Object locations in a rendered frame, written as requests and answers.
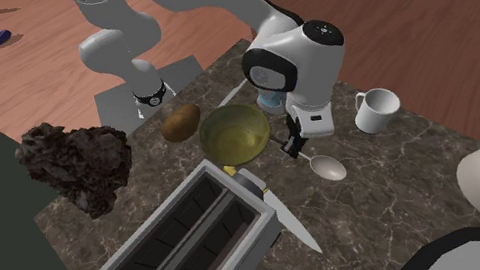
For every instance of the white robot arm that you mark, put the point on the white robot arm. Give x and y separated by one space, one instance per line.
297 65

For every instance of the silver spoon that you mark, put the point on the silver spoon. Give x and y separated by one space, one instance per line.
329 167

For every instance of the thin grey rod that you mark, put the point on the thin grey rod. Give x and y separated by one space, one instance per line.
232 93

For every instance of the grey robot stand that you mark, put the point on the grey robot stand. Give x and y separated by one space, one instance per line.
182 73

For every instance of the brown potato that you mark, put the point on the brown potato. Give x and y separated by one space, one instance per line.
181 123

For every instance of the white mug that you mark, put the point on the white mug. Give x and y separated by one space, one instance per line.
377 112

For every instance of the olive green bowl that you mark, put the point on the olive green bowl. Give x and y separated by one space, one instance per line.
235 135

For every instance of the dark brown rocky lump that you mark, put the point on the dark brown rocky lump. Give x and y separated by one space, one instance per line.
77 168

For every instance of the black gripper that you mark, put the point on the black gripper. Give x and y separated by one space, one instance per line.
294 142

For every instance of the silver toaster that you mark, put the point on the silver toaster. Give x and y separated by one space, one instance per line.
181 249

